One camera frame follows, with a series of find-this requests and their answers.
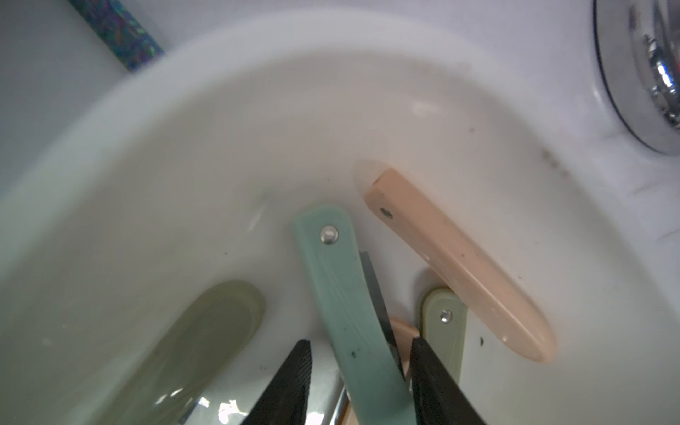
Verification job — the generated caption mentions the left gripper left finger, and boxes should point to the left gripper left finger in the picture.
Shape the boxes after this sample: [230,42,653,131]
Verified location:
[242,339,313,425]

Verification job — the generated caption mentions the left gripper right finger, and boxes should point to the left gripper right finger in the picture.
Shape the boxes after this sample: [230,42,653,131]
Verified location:
[410,338,485,425]

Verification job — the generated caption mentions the peach knife lower in box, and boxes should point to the peach knife lower in box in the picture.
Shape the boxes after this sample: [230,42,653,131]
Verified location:
[339,317,420,425]

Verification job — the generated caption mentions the large olive knife in box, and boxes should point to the large olive knife in box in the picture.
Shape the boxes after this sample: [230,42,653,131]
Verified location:
[94,281,266,424]

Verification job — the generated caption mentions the peach knife leaning in box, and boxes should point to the peach knife leaning in box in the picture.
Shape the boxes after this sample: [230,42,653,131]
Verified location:
[364,168,558,363]

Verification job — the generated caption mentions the white plastic storage box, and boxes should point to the white plastic storage box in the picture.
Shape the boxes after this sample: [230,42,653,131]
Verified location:
[1,10,679,424]

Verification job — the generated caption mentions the small patterned dish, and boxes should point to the small patterned dish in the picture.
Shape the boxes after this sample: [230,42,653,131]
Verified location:
[68,0,165,72]

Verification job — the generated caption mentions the chrome cup holder stand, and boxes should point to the chrome cup holder stand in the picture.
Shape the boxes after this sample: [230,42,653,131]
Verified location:
[593,1,679,156]

